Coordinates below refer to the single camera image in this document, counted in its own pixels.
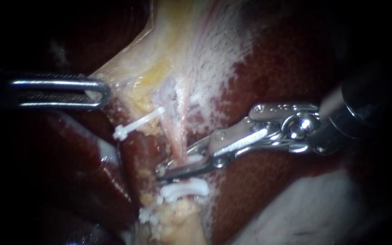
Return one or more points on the right arm instrument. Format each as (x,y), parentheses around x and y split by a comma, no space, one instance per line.
(271,129)

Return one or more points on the right arm instrument jaw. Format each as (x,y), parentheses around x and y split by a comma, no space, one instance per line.
(182,153)
(185,171)

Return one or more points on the thin tube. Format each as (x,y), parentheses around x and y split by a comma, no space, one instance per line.
(142,149)
(181,132)

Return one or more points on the white clip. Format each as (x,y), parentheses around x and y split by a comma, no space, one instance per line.
(196,158)
(182,190)
(138,124)
(146,215)

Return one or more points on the gallbladder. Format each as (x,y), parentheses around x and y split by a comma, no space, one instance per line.
(148,58)

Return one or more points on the dark right arm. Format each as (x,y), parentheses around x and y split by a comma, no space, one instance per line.
(369,102)

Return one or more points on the left arm instrument jaw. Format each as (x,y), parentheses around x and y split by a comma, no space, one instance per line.
(63,82)

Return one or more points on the pale fatty tissue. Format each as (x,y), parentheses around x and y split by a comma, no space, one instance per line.
(179,221)
(305,211)
(216,58)

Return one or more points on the dark red liver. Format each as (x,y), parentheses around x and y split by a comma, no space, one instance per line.
(271,190)

